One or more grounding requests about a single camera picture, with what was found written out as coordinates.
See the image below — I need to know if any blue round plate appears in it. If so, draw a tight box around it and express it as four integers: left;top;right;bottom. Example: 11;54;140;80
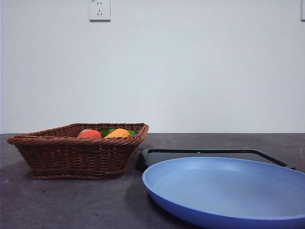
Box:
142;156;305;229

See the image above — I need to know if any yellow corn cob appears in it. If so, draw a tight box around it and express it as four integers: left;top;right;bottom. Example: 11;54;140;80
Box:
104;128;131;139

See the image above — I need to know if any brown wicker basket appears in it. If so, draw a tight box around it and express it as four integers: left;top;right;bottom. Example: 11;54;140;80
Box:
7;123;150;180

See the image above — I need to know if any red tomato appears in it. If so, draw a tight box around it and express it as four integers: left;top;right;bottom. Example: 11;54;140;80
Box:
77;129;102;139

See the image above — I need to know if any black rectangular tray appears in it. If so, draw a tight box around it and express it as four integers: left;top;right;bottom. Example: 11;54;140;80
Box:
135;148;296;171

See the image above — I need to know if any green bell pepper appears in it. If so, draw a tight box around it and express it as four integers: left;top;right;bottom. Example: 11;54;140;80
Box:
99;128;138;138

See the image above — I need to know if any white wall socket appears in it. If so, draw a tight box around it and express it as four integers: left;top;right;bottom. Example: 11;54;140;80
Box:
89;0;112;22

